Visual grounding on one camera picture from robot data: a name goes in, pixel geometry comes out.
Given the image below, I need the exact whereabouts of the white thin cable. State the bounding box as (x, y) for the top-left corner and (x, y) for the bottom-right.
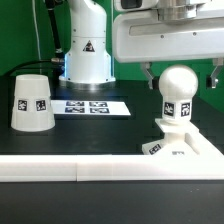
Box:
(31, 0), (43, 76)

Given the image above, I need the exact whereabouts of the white L-shaped fence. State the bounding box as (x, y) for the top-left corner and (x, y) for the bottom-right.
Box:
(0, 132), (224, 182)

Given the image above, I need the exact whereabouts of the white lamp base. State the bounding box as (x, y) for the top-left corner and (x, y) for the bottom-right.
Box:
(142, 118), (199, 157)

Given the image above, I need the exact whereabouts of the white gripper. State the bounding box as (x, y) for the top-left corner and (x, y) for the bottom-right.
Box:
(112, 9), (224, 90)

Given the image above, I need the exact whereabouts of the white lamp bulb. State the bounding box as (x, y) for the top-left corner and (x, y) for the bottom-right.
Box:
(159, 65), (198, 125)

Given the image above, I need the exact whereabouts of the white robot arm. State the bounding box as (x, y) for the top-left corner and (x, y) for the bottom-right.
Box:
(60, 0), (224, 89)

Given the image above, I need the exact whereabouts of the black corrugated hose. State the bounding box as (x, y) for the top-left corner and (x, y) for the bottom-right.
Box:
(44, 0), (65, 56)

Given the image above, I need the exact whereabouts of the white lamp shade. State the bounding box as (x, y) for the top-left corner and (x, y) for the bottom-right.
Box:
(11, 74), (55, 132)

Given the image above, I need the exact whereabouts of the white marker sheet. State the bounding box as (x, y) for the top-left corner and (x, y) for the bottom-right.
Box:
(51, 100), (131, 116)

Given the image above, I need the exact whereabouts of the black cable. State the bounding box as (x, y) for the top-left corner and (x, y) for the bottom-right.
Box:
(5, 57), (66, 78)

